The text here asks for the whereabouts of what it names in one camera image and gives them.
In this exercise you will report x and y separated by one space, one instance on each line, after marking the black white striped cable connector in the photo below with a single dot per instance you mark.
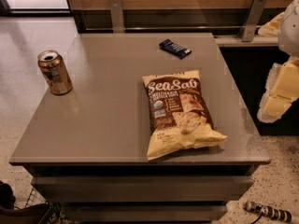
271 212

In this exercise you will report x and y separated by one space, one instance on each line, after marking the dark bag with wire basket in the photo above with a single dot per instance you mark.
42 213

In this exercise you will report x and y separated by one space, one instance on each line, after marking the blue rxbar blueberry bar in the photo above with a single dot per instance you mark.
174 49

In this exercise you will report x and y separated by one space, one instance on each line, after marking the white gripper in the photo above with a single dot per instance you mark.
290 28

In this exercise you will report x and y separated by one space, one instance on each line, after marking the grey drawer cabinet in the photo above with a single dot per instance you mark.
87 150

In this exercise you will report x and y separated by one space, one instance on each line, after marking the sea salt chips bag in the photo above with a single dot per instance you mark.
179 117

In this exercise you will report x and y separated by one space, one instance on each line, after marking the orange soda can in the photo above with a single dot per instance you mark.
53 69

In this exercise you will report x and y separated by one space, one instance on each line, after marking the metal bracket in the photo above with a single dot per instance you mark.
116 14
247 31

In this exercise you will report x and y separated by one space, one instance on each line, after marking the left metal bracket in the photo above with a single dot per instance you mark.
116 14

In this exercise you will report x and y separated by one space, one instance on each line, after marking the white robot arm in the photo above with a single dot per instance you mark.
285 26

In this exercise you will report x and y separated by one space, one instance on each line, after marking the right metal bracket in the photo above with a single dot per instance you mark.
247 31

